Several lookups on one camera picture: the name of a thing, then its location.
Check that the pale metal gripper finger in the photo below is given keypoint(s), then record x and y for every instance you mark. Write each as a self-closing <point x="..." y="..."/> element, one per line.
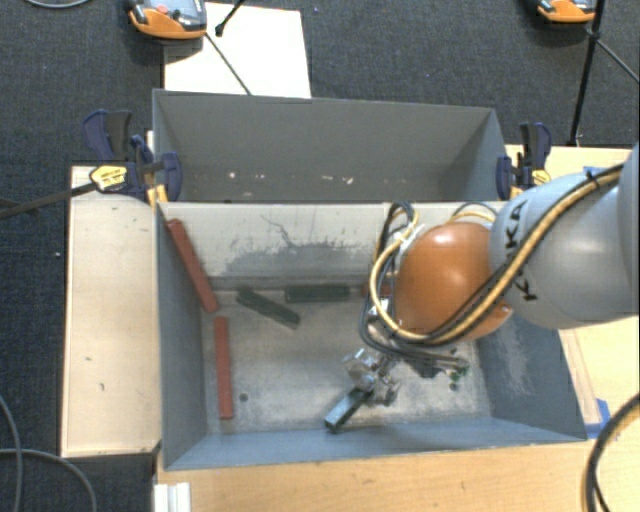
<point x="357" y="361"/>
<point x="365" y="384"/>

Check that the red-brown flat block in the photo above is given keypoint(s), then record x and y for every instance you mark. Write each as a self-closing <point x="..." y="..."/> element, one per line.
<point x="223" y="365"/>
<point x="192" y="265"/>

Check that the pale wood board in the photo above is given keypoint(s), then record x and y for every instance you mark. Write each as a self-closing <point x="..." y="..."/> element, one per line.
<point x="112" y="325"/>

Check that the dark green block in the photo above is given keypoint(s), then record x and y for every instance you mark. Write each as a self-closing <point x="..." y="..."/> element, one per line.
<point x="267" y="307"/>
<point x="317" y="293"/>
<point x="345" y="411"/>

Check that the grey metal bin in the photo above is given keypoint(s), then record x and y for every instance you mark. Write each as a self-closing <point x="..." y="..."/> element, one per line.
<point x="280" y="150"/>

